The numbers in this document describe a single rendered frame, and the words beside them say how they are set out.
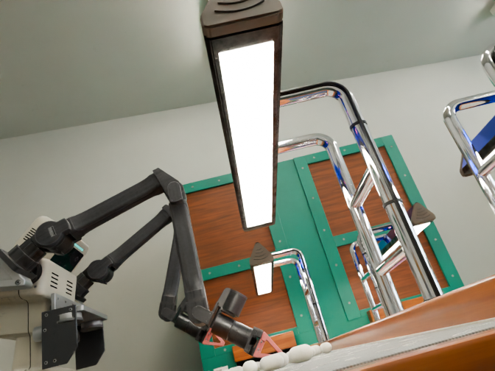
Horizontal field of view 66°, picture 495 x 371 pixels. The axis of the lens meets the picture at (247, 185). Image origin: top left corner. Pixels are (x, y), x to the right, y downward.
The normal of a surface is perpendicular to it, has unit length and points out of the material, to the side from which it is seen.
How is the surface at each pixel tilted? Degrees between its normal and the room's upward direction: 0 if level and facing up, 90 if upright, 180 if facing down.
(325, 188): 90
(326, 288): 90
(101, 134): 90
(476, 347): 90
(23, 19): 180
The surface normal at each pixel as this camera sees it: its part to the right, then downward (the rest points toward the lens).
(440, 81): 0.03, -0.44
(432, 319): -0.97, 0.24
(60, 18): 0.24, 0.88
